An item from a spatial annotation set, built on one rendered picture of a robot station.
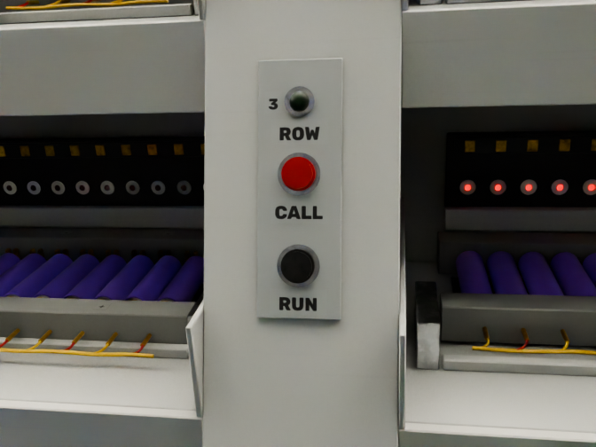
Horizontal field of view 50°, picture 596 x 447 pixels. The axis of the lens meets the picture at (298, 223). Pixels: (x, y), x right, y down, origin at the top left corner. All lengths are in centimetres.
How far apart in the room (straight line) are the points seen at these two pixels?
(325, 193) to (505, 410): 13
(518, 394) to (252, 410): 13
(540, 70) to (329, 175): 11
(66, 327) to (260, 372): 13
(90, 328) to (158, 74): 15
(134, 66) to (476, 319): 23
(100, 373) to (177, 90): 16
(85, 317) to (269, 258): 13
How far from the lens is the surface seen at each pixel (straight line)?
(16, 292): 45
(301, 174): 30
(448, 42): 32
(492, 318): 37
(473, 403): 33
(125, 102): 35
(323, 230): 30
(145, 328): 38
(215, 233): 31
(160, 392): 35
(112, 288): 42
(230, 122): 31
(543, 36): 32
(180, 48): 33
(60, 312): 40
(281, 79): 31
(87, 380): 37
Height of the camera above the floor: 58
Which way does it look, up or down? level
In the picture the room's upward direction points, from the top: straight up
